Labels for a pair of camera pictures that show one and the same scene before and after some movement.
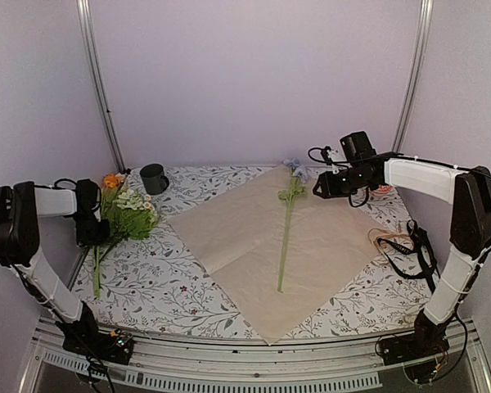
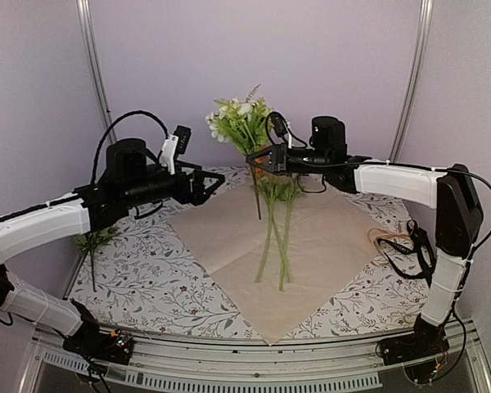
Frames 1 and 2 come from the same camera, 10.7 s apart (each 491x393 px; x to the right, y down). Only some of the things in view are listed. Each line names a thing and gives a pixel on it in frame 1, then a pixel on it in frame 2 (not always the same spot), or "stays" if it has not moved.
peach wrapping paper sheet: [236, 236] stays
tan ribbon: [375, 233] stays
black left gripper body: [89, 229] → [182, 193]
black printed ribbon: [419, 243] stays
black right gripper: [325, 178] → [273, 159]
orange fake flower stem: [111, 182] → [272, 191]
